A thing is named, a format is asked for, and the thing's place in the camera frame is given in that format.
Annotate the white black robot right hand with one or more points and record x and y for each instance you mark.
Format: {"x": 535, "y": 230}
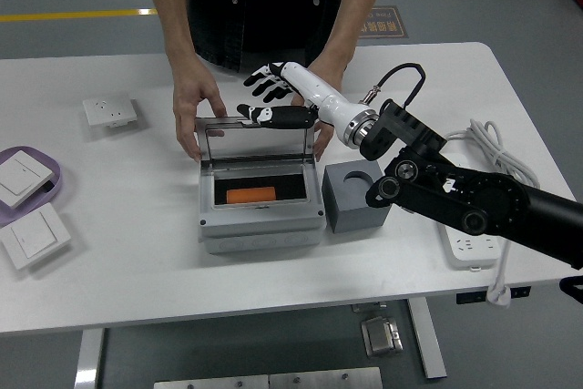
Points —
{"x": 319, "y": 97}

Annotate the person's left hand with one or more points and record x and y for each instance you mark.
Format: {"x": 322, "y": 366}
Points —
{"x": 330, "y": 72}

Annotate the person's right hand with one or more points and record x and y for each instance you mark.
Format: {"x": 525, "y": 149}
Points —
{"x": 191, "y": 97}

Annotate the orange cylinder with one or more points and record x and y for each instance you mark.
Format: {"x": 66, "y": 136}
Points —
{"x": 250, "y": 195}

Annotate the grey electrical box clear lid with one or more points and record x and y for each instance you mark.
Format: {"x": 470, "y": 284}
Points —
{"x": 259, "y": 225}

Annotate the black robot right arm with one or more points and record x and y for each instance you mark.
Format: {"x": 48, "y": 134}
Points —
{"x": 455, "y": 197}

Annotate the person's left forearm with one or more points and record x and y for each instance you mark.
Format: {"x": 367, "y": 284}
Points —
{"x": 350, "y": 20}

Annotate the person's right forearm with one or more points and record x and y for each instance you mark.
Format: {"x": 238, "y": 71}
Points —
{"x": 168, "y": 15}

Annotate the grey cube with round hole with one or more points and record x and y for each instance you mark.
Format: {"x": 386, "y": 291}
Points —
{"x": 346, "y": 211}

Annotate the silver metal floor box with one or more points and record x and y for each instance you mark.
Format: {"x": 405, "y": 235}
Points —
{"x": 381, "y": 338}

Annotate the dark floor sign orange text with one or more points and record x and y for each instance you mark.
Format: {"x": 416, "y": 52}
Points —
{"x": 392, "y": 24}

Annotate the person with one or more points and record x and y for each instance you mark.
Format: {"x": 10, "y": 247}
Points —
{"x": 264, "y": 2}

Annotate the yellow floor tape line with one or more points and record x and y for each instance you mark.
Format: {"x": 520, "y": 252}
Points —
{"x": 68, "y": 15}

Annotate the white power strip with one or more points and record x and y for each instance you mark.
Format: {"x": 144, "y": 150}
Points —
{"x": 469, "y": 248}

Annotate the purple tray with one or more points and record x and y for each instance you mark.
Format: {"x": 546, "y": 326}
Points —
{"x": 7, "y": 217}

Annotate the black table control panel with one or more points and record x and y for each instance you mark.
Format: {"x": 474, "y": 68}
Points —
{"x": 473, "y": 295}

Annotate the white table leg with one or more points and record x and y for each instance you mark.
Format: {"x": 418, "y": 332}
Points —
{"x": 88, "y": 361}
{"x": 430, "y": 348}

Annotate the grey metal plate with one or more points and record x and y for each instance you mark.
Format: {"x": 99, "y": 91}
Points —
{"x": 325, "y": 380}
{"x": 209, "y": 383}

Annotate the white wall socket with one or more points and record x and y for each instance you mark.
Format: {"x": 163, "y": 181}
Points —
{"x": 107, "y": 109}

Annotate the white wall switch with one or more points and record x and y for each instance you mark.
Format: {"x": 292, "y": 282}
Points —
{"x": 34, "y": 234}
{"x": 20, "y": 179}

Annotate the table underside bracket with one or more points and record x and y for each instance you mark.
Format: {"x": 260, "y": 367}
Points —
{"x": 366, "y": 306}

